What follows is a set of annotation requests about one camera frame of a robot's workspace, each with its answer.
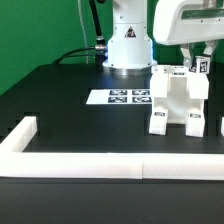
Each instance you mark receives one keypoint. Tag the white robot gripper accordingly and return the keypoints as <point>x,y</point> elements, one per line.
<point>189,21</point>

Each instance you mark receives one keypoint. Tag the white chair seat piece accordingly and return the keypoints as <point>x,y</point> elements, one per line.
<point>177,107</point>

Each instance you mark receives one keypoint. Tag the white chair back piece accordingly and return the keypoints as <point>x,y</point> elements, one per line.
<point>170,80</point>

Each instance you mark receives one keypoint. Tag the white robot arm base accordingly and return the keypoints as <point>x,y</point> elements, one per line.
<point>130,46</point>

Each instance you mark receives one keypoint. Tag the white marker sheet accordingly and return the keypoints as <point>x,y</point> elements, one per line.
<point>119,96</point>

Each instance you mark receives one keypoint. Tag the white U-shaped boundary frame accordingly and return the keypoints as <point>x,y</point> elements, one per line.
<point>15,161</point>

